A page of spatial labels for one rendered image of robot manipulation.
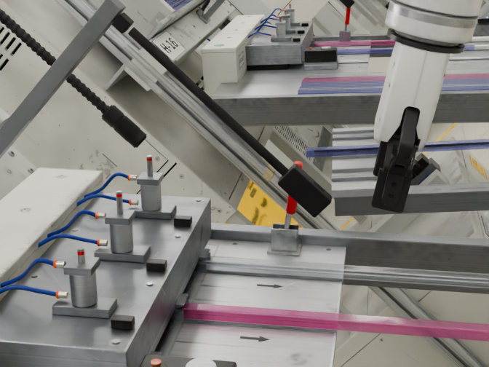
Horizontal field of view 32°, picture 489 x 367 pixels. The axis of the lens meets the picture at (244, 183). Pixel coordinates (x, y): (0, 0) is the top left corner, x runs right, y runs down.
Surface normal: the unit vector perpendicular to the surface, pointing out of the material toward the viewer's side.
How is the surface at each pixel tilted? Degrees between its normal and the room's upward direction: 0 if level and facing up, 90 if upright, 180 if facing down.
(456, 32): 117
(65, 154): 90
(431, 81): 96
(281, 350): 48
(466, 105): 90
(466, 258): 90
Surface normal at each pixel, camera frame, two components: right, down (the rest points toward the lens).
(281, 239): -0.16, 0.34
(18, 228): 0.00, -0.94
